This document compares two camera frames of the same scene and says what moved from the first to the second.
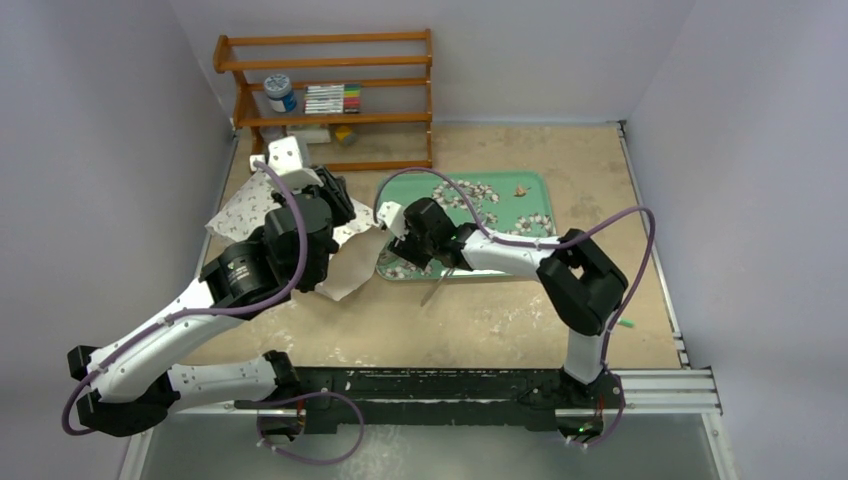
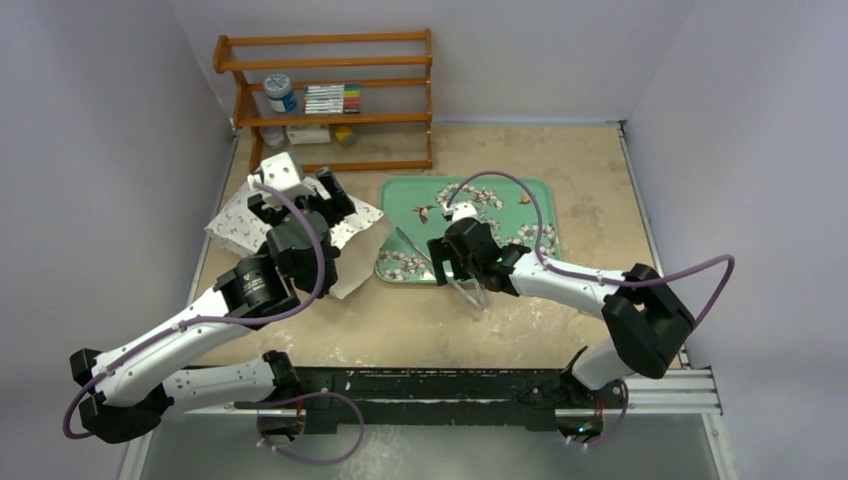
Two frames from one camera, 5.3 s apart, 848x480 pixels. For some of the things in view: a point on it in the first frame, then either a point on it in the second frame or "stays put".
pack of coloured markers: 332,98 stays put
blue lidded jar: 278,89 stays put
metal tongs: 436,286 → 481,306
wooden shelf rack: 241,118 stays put
